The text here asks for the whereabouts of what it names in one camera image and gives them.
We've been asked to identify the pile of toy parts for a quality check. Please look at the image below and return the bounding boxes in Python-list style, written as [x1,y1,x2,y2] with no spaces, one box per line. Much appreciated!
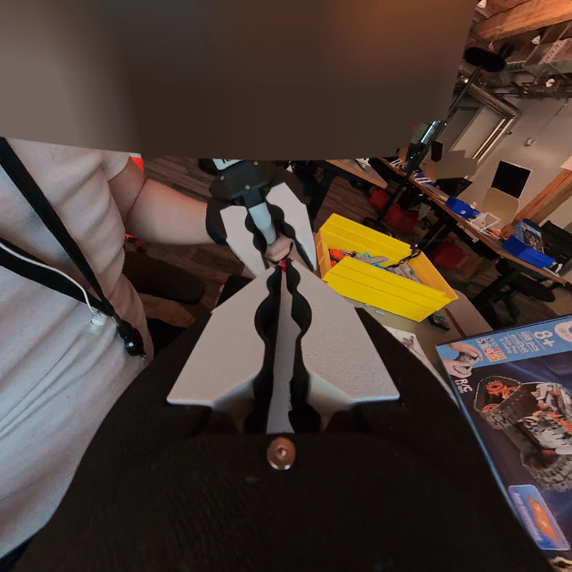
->
[330,247,423,283]

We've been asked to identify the yellow plastic bin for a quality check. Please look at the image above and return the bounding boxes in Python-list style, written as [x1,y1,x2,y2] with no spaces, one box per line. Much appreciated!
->
[315,213,459,323]

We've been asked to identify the white leaflet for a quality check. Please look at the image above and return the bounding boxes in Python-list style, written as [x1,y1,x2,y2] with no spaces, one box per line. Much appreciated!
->
[386,326,430,363]

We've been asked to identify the grey desk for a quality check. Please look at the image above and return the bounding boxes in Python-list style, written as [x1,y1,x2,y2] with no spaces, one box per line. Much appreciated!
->
[344,290,493,405]

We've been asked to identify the black office chair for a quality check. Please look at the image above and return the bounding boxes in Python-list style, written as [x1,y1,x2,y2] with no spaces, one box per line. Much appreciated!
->
[471,258,557,329]

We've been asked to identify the white cable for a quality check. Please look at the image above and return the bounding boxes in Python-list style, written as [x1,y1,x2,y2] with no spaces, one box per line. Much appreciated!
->
[0,243,109,327]

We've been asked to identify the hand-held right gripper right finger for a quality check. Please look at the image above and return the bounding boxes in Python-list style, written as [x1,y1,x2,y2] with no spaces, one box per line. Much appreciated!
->
[283,258,401,434]

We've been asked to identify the person's left forearm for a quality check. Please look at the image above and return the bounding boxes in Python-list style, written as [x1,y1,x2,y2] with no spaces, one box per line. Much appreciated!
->
[109,156,224,247]

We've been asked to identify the black lanyard strap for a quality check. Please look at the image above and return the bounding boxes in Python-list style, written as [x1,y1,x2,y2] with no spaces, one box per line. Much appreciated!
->
[0,138,147,360]

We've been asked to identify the person's torso in white shirt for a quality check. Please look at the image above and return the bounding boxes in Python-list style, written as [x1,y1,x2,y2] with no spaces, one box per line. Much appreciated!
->
[0,138,155,559]

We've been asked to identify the black wall panel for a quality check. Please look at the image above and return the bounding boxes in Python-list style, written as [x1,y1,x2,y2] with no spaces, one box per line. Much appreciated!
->
[491,160,532,200]

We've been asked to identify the black cable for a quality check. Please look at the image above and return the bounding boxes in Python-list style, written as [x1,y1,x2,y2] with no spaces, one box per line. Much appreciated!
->
[386,248,422,270]

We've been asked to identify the black stand pole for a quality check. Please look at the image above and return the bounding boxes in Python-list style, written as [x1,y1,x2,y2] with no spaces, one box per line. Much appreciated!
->
[375,44,515,226]

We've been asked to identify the blue toy box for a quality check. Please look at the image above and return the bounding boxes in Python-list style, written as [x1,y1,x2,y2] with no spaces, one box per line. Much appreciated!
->
[435,315,572,572]

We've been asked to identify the person's left hand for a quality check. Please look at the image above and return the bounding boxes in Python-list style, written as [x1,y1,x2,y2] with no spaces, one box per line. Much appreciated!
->
[264,235,296,265]

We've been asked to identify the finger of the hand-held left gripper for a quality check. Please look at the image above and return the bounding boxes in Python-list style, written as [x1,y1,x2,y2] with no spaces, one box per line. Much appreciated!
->
[219,204,270,279]
[267,181,319,272]

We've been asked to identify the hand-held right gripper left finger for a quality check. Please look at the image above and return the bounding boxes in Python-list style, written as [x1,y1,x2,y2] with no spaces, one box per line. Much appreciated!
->
[167,263,283,434]

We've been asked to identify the clear plastic tray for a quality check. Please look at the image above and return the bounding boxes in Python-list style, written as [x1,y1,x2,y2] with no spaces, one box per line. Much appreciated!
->
[466,212,502,231]

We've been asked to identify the long wooden table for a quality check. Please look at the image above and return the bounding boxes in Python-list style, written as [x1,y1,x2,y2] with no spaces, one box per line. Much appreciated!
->
[379,157,572,289]

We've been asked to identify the blue plastic bin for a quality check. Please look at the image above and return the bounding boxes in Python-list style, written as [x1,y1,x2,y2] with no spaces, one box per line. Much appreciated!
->
[444,195,481,220]
[502,234,557,270]

